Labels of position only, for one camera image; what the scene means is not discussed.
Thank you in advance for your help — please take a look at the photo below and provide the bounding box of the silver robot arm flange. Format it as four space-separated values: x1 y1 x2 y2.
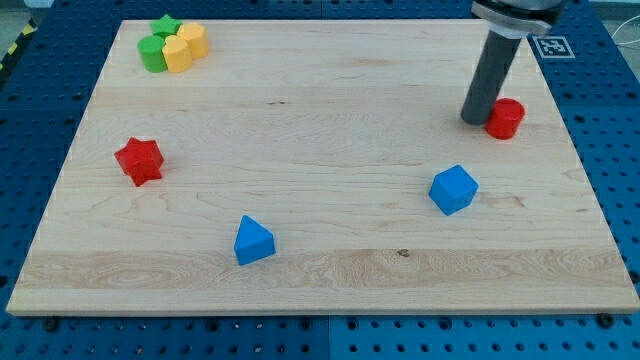
471 0 568 39

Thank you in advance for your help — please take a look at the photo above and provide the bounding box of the blue cube block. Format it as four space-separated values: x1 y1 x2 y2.
429 164 479 216

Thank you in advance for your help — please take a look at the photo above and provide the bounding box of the wooden board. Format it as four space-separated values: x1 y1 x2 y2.
7 20 639 316

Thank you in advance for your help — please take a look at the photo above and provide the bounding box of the blue triangular prism block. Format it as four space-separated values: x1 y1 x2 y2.
234 215 276 265

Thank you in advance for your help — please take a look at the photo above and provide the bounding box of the red star block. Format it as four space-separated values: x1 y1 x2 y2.
114 137 164 187

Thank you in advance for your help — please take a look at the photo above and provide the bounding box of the yellow block front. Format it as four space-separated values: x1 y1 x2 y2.
162 35 193 73

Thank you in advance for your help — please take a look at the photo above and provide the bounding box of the yellow block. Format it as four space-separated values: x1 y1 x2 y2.
177 22 210 59
162 35 193 73

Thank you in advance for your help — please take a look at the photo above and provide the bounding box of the yellow block rear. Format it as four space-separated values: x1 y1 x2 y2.
177 22 210 59

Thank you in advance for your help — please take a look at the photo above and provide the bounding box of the red cylinder block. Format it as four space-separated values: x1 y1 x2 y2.
485 98 526 140

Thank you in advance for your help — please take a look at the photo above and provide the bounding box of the green cylinder block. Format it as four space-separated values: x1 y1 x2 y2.
137 35 167 73

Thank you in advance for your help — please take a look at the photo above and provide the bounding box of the green star block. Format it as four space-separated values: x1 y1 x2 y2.
150 14 183 38

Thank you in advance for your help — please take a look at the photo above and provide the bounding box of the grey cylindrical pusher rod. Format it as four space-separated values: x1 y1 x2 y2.
461 30 521 126

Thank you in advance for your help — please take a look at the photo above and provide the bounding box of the white fiducial marker tag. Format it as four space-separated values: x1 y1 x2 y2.
533 36 575 59

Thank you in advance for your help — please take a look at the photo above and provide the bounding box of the white cable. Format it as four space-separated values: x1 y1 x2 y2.
610 13 640 50

